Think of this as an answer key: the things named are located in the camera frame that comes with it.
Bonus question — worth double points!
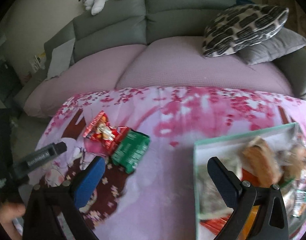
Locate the white cushion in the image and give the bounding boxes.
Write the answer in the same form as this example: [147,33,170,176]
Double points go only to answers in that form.
[46,39,76,79]

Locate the person's left hand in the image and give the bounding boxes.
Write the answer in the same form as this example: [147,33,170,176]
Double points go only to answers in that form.
[0,203,26,240]

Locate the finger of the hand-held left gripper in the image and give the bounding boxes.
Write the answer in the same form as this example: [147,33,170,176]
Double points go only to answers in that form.
[53,141,67,155]

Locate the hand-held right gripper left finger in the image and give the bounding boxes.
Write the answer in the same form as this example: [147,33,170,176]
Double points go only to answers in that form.
[22,156,106,240]

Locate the dark green snack packet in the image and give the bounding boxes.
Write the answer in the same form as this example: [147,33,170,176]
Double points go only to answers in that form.
[110,128,151,173]

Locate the black white patterned pillow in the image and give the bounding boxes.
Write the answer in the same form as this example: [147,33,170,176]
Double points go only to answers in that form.
[202,4,289,58]

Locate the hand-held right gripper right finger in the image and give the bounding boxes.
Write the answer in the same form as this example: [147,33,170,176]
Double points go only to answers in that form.
[207,157,290,240]

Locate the dark cabinet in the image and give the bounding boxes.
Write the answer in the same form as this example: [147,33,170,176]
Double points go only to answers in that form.
[0,60,22,103]

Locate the pink printed blanket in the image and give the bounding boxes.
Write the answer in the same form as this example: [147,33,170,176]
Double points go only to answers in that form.
[15,85,306,240]

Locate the pile of snack packets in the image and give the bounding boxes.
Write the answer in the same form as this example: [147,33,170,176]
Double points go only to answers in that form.
[200,135,306,240]

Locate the plain grey pillow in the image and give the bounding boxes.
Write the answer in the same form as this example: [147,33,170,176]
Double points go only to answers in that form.
[237,27,306,65]

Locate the red snack packet with figures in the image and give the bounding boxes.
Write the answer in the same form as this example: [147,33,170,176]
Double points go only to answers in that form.
[82,111,130,155]

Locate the pink sofa cover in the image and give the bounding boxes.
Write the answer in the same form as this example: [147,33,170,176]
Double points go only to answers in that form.
[24,36,295,118]

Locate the grey sofa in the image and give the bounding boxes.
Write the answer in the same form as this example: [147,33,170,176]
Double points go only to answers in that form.
[13,0,306,115]

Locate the teal shallow cardboard box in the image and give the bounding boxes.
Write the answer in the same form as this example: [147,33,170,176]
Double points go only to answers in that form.
[194,122,306,240]

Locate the white yellow papers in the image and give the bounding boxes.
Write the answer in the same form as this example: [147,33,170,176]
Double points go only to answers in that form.
[30,52,47,73]

